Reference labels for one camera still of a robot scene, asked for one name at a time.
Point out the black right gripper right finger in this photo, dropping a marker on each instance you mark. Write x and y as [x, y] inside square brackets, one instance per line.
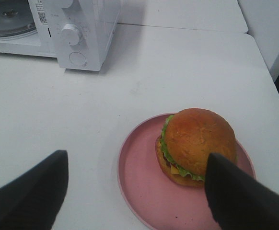
[236, 200]

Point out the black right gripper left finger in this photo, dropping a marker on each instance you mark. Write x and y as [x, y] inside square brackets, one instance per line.
[33, 200]

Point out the toy burger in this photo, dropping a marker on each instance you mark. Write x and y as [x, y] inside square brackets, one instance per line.
[187, 139]

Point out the pink round plate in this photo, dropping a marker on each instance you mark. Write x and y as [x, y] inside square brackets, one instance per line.
[154, 199]

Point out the round white door button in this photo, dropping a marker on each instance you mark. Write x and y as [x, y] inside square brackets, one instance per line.
[78, 59]

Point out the white control knob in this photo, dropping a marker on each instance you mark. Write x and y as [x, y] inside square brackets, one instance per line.
[66, 3]
[71, 34]

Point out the white microwave oven body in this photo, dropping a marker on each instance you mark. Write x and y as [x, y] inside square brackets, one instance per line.
[96, 20]

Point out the white warning label sticker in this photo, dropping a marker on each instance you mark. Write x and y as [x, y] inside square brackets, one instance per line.
[41, 12]

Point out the glass microwave turntable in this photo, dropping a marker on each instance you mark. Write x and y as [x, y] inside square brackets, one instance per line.
[15, 18]

